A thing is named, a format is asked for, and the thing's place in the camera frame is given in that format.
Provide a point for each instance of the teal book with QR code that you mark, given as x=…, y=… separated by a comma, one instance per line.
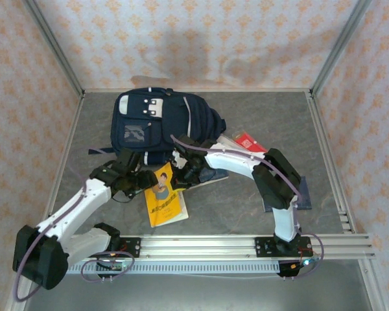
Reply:
x=215, y=176

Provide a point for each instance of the yellow illustrated book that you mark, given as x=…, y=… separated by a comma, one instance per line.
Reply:
x=163, y=210

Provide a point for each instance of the navy blue backpack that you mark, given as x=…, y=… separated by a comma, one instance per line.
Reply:
x=175, y=120

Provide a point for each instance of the navy book with yellow label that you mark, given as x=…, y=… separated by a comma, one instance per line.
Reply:
x=306, y=197

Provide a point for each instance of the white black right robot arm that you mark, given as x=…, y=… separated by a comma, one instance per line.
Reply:
x=233, y=158

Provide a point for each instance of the aluminium base beam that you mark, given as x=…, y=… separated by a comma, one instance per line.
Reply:
x=197, y=246

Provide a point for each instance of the black controller board with led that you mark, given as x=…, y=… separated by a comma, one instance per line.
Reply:
x=291, y=267
x=115, y=267

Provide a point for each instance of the grey metal panel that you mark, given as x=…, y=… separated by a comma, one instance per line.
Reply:
x=197, y=294

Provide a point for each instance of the aluminium table edge rail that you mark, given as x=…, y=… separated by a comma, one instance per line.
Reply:
x=63, y=162
x=324, y=142
x=246, y=90

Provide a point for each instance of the aluminium frame post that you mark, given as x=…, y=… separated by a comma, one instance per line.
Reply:
x=53, y=45
x=342, y=45

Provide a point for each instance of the aluminium frame leg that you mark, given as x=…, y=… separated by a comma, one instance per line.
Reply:
x=376, y=288
x=11, y=298

